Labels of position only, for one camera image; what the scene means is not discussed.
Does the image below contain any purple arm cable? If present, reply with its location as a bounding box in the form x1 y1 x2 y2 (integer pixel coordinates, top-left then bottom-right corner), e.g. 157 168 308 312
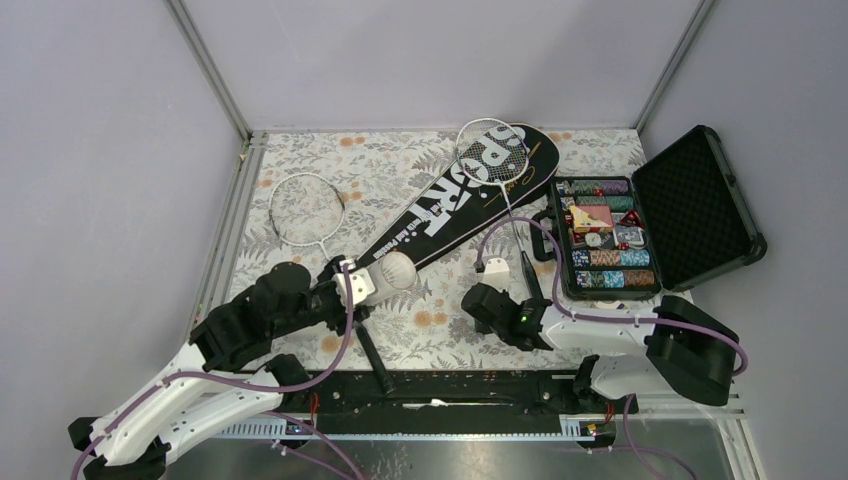
476 216 750 377
69 261 356 480

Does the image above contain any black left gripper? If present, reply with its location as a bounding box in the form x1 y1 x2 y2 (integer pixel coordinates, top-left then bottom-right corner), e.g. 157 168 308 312
273 259 375 338

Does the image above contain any floral table mat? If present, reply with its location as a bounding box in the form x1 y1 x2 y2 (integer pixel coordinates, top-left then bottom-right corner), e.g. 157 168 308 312
228 127 646 370

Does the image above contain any white racket black handle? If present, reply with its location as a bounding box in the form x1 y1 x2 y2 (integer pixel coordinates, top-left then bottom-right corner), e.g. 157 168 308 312
268 172 370 391

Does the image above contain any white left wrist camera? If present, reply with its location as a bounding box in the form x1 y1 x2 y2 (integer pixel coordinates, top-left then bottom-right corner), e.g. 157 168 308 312
333 268 376 307

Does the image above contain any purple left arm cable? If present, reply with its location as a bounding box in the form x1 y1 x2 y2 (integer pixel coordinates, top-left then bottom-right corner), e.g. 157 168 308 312
69 261 356 480

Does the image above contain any red playing card box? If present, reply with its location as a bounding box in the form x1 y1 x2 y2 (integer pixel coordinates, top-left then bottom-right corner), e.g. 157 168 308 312
569 205 615 233

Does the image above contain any white shuttlecock tube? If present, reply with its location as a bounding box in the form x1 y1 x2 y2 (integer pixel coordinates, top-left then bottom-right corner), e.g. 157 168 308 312
364 251 418 306

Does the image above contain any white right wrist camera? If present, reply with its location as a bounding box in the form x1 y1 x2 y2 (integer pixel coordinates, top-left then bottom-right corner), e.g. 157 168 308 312
480 257 511 291

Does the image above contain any black poker chip case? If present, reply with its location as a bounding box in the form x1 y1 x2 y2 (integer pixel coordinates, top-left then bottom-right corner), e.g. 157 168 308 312
531 125 768 301

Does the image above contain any black racket cover bag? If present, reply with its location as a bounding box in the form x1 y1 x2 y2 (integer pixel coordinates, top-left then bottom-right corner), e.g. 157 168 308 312
357 123 560 270

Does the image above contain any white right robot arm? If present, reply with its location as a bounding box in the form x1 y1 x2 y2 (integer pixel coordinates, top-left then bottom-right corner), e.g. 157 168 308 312
461 283 747 412

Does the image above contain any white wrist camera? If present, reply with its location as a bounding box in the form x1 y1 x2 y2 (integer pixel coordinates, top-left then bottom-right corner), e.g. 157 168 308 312
333 268 376 307
480 257 511 291

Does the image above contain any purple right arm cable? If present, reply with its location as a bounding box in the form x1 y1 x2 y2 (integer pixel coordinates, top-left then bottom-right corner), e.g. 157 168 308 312
476 216 750 377

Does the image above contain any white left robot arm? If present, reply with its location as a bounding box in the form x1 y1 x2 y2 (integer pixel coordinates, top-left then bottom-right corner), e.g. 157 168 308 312
68 256 378 479

